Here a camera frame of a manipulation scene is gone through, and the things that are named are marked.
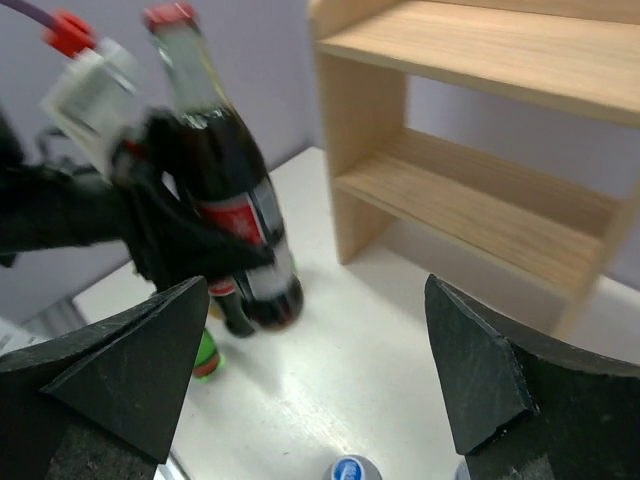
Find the Pocari Sweat bottle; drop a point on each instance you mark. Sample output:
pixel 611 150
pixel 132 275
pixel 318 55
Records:
pixel 352 467

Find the green glass bottle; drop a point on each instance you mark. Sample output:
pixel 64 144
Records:
pixel 208 358

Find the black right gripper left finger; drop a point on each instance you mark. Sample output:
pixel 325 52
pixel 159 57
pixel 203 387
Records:
pixel 103 401

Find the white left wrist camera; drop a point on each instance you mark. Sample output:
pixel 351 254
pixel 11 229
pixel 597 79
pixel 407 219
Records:
pixel 93 100

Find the Coca-Cola glass bottle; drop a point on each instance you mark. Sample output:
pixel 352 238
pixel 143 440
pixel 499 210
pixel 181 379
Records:
pixel 228 303
pixel 221 166

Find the wooden two-tier shelf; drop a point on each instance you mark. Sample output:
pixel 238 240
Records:
pixel 575 57

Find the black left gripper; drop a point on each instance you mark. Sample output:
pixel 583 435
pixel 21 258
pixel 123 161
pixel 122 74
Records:
pixel 52 205

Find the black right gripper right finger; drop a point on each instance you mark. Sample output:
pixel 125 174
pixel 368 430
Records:
pixel 523 405

